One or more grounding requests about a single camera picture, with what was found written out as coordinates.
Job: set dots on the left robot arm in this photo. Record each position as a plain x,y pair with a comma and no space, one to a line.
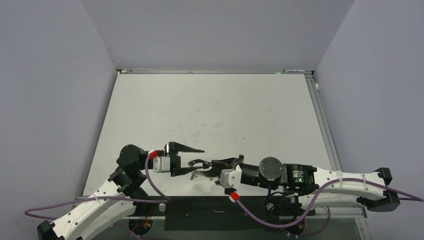
128,188

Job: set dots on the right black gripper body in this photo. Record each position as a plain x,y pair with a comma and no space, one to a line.
252,176

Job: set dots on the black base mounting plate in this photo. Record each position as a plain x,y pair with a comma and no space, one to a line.
215,213

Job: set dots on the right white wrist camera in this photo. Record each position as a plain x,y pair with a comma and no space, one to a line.
230,179

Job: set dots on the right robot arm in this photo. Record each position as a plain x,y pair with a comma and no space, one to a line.
310,185

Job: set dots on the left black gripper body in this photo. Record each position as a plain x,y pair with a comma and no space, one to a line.
175,159

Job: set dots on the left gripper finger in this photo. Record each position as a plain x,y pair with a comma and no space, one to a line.
175,147
183,170

